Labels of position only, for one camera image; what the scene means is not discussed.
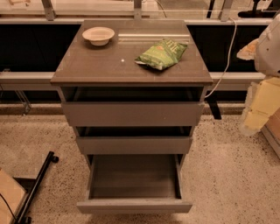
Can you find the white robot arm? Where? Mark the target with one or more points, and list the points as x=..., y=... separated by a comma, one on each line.
x=271, y=36

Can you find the black bracket behind cabinet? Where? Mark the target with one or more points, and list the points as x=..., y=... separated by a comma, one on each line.
x=212, y=102

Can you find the white paper bowl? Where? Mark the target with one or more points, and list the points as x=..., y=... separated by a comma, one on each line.
x=98, y=36

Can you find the black wheeled stand leg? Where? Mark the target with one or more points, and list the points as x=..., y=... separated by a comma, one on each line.
x=31, y=186

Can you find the grey drawer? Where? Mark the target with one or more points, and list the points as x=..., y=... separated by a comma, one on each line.
x=133, y=106
x=135, y=140
x=134, y=184

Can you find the yellow foam-covered gripper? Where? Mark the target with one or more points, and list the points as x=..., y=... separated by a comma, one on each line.
x=269, y=55

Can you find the grey drawer cabinet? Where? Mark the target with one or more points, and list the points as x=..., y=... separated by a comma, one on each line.
x=114, y=66

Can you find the cardboard box right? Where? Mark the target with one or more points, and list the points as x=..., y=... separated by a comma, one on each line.
x=271, y=131

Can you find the green chip bag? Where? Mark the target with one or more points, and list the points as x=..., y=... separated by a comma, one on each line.
x=165, y=53

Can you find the wooden board left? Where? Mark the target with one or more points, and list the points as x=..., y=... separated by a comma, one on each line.
x=12, y=195

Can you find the grey metal railing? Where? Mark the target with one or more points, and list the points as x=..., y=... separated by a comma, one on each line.
x=41, y=81

